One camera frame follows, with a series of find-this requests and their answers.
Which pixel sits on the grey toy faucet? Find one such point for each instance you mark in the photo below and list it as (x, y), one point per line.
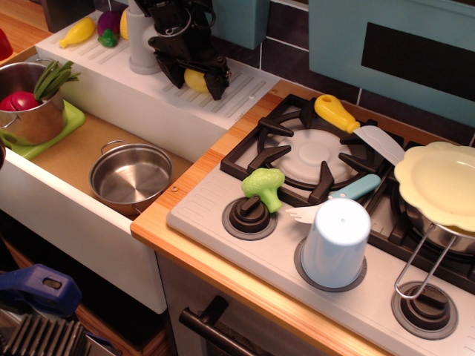
(140, 29)

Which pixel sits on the light blue plastic cup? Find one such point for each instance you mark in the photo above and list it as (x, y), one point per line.
(332, 255)

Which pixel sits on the red object at left edge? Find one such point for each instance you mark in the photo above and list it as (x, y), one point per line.
(6, 49)

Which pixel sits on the left black stove knob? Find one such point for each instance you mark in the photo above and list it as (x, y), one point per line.
(248, 219)

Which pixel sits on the teal cabinet left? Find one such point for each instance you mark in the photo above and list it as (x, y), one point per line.
(241, 22)

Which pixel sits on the black stove knob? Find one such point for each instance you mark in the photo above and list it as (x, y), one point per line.
(430, 316)
(248, 219)

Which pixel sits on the yellow toy corn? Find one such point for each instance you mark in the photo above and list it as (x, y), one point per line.
(123, 25)

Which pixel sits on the right black stove knob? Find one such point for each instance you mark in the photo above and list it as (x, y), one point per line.
(430, 316)

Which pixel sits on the yellow toy squash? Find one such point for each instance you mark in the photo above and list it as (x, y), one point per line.
(79, 33)

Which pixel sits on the small steel pan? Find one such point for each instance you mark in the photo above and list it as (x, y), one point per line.
(128, 177)

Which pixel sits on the blue clamp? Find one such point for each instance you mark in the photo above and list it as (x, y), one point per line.
(40, 288)

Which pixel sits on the black stove grate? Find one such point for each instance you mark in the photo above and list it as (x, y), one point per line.
(318, 159)

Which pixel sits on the blue handled toy fork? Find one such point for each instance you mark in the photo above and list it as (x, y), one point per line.
(353, 191)

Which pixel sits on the white toy sink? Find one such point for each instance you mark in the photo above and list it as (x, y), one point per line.
(50, 194)

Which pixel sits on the purple toy eggplant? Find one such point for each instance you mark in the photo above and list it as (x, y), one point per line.
(108, 28)

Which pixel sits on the grey toy stove top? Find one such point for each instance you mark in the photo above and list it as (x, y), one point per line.
(364, 307)

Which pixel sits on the black oven door handle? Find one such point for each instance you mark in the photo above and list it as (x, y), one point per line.
(204, 326)

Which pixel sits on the steel saucepan with wire handle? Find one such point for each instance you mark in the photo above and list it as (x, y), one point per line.
(447, 238)

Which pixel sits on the green toy broccoli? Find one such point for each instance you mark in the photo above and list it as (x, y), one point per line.
(265, 182)

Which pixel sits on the teal cabinet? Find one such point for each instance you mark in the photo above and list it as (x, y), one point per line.
(241, 22)
(420, 53)

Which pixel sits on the yellow handled toy knife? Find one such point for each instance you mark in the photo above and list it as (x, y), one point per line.
(330, 108)

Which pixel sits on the teal cabinet right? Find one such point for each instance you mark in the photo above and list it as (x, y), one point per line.
(420, 53)

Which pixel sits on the tall steel pot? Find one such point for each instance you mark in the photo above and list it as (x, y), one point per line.
(37, 125)

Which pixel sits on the red toy vegetable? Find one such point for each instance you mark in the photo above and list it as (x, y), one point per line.
(19, 101)

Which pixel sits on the black ribbed heat sink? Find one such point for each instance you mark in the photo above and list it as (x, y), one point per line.
(36, 335)

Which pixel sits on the green toy beans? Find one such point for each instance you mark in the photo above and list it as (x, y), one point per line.
(52, 78)

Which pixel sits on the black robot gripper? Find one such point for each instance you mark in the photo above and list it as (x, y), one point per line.
(183, 40)

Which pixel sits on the pale yellow plate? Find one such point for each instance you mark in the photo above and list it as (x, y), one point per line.
(438, 180)

